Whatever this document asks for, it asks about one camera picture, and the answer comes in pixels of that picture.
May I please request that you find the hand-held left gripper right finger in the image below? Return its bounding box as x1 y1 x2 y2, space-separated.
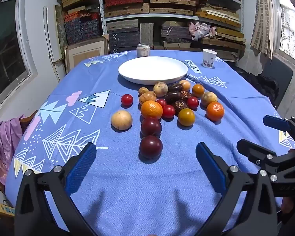
196 142 279 236

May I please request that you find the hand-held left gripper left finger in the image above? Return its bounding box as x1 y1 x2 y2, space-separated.
14 142 99 236

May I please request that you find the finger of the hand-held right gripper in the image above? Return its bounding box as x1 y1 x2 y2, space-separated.
263 114 295 150
237 139 295 177

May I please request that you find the orange mandarin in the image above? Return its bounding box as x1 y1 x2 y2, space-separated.
140 100 164 120
206 102 225 122

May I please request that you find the yellow orange plum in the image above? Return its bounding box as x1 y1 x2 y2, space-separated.
192 84 205 98
178 108 195 127

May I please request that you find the pale yellow passion fruit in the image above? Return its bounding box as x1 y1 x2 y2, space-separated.
111 110 133 131

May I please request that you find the dark red plum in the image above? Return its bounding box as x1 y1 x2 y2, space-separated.
141 117 162 137
139 135 163 159

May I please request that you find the dark brown mangosteen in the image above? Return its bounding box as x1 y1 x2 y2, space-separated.
174 100 189 115
180 90 193 101
164 91 182 104
168 83 184 93

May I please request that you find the white plate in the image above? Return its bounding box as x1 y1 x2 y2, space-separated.
118 56 188 86

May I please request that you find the black cloth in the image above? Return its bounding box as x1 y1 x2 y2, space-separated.
232 66 279 104

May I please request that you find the black chair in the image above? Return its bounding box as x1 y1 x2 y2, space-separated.
261 58 293 109

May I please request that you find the blue printed tablecloth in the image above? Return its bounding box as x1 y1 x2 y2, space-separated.
5 50 295 236

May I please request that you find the wooden chair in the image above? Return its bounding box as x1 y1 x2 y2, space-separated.
20 111 38 126

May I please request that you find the purple pink cloth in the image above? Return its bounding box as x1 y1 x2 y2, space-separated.
0 115 27 185

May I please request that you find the white printed paper cup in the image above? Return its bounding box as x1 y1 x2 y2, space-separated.
202 49 217 69

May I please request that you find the bright barred window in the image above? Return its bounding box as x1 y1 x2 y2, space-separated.
270 0 295 65

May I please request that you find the checked curtain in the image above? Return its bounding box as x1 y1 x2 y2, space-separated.
251 0 277 59

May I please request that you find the pink cloth bundle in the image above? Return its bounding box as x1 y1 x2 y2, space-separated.
188 22 217 41

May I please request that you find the white board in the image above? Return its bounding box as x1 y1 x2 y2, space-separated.
44 6 64 81

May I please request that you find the pale drink can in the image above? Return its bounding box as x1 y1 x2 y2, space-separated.
136 43 151 58

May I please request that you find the stack of dark grey boxes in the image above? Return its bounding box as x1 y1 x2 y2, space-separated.
107 20 140 53

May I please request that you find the stack of blue patterned boxes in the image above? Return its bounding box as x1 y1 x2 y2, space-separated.
64 17 101 45

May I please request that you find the white framed window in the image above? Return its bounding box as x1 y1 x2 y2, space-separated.
0 0 38 118

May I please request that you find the green patterned board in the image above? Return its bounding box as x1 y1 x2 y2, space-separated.
54 5 67 52

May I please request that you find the upright grey patterned box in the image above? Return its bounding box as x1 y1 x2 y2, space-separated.
140 23 154 50

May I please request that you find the stack of tan woven boxes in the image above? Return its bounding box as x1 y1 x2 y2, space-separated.
59 0 246 62

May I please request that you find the white metal shelf rack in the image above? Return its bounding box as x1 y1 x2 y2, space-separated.
98 0 245 52

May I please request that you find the cardboard picture frame box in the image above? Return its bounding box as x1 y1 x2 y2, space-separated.
65 35 110 73

